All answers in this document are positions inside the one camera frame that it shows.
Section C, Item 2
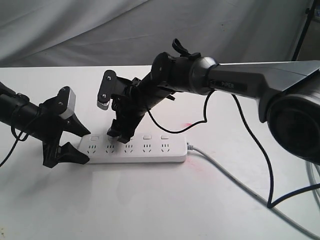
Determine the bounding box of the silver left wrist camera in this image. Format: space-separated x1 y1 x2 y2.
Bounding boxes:
57 86 76 120

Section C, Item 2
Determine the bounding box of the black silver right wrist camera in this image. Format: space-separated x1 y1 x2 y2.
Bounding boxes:
97 70 117 111

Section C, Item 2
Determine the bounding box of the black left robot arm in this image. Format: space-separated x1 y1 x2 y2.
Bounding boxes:
0 84 90 168

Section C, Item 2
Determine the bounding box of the grey backdrop cloth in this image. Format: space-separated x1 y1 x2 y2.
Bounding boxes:
0 0 312 67

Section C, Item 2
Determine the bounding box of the white five-outlet power strip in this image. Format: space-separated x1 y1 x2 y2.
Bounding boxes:
77 133 188 164

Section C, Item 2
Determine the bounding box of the black tripod stand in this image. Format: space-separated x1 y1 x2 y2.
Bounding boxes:
291 0 317 61

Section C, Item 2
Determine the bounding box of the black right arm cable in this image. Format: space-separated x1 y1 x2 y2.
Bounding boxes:
146 38 320 210

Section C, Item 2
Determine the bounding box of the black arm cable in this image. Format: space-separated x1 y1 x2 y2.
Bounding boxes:
0 109 38 168
146 38 320 210

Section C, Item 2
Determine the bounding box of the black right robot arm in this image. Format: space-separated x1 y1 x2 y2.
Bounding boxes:
107 52 320 164

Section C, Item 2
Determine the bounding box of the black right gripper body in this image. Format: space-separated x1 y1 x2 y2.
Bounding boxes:
112 76 175 127

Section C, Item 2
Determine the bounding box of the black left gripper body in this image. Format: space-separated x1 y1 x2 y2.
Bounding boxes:
22 96 65 168

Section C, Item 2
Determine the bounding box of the grey power cable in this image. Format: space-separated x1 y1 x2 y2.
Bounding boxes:
186 141 320 240

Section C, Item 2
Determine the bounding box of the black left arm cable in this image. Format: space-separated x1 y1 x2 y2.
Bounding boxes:
0 109 38 168

